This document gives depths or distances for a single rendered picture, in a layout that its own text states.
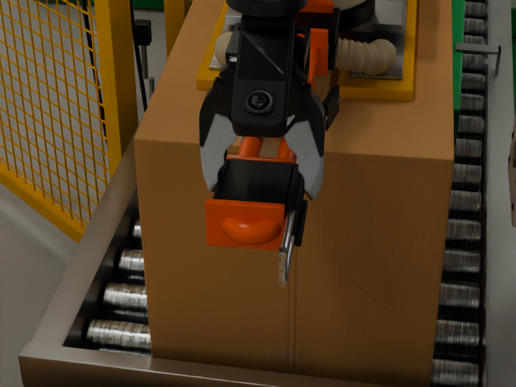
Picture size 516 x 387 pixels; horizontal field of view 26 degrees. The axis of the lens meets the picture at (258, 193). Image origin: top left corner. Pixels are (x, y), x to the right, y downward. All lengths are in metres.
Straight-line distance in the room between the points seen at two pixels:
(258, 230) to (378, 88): 0.51
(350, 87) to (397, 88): 0.06
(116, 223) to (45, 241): 0.99
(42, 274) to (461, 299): 1.24
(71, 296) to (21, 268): 1.05
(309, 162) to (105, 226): 0.88
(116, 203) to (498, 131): 0.73
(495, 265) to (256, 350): 0.43
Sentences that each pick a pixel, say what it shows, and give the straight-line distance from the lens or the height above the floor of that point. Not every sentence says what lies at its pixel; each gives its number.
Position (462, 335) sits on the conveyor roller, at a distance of 1.74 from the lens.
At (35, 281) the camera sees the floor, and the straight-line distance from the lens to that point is 2.73.
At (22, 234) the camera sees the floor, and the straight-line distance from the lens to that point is 2.88.
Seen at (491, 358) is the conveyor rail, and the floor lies 0.60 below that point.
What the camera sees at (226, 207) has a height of 1.10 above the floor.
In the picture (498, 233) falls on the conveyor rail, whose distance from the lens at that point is 1.87.
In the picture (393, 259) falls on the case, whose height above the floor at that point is 0.79.
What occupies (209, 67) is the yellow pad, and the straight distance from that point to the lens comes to 1.52.
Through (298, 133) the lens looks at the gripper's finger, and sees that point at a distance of 1.01.
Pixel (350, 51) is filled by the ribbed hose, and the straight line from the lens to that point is 1.43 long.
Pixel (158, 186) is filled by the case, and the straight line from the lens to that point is 1.44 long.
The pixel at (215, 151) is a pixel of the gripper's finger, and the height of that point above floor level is 1.13.
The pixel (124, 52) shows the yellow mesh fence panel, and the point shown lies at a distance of 2.19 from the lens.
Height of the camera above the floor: 1.69
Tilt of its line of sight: 35 degrees down
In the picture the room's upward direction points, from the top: straight up
